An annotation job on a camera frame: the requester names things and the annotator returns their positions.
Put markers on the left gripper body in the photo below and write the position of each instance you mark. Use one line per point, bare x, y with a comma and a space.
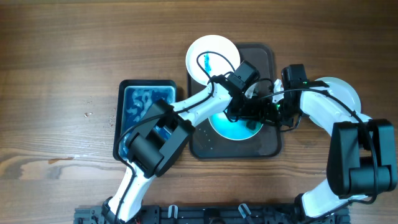
247, 108

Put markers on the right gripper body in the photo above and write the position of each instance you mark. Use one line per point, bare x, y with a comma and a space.
278, 114

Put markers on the green sponge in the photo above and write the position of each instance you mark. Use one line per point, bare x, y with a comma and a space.
251, 125

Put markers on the large white plate blue smear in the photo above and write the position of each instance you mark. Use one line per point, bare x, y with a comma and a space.
233, 131

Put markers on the pale blue plate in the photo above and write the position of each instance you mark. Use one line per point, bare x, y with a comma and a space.
348, 90

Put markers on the white plate blue streak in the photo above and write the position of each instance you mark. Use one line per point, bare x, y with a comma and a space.
216, 54

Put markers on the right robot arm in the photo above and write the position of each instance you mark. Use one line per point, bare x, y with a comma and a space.
362, 156

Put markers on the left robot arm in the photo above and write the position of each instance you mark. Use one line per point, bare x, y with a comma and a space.
155, 142

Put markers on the dark brown serving tray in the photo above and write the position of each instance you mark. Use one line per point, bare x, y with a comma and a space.
207, 144

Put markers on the black tub of blue water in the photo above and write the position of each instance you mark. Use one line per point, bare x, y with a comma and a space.
135, 97

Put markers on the black mounting rail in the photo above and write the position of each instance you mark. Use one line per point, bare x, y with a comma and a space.
278, 213

